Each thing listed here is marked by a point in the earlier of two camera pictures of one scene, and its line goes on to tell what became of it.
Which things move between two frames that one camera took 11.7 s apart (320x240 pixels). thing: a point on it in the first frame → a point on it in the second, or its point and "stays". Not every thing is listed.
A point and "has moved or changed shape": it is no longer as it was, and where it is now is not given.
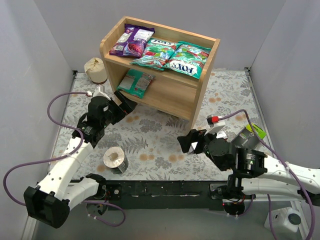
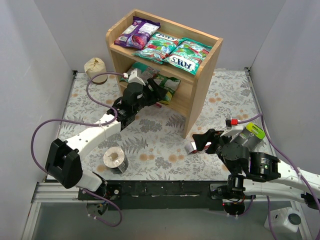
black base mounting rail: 168,195 stays
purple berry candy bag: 132,40 has moved or changed shape
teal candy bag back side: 135,83 has moved or changed shape
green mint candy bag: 157,53 has moved or changed shape
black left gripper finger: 127,105 → 157,92
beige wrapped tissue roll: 96,70 stays
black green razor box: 246,139 stays
